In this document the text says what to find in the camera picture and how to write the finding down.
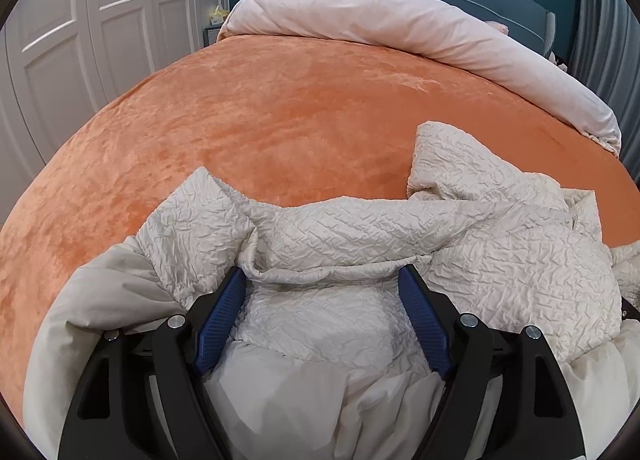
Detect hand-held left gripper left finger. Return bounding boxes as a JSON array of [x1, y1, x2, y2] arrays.
[[57, 265, 249, 460]]

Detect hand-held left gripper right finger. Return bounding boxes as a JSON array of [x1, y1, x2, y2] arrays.
[[397, 263, 587, 460]]

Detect cream puffer jacket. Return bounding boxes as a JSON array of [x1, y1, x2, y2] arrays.
[[22, 121, 640, 460]]

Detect orange plush bed blanket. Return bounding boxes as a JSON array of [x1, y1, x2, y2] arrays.
[[0, 33, 640, 421]]

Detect pink duvet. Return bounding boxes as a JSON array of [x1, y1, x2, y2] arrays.
[[218, 0, 623, 156]]

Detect white panelled wardrobe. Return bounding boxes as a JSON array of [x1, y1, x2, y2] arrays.
[[0, 0, 232, 176]]

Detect grey curtain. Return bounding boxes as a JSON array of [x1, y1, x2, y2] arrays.
[[567, 0, 640, 161]]

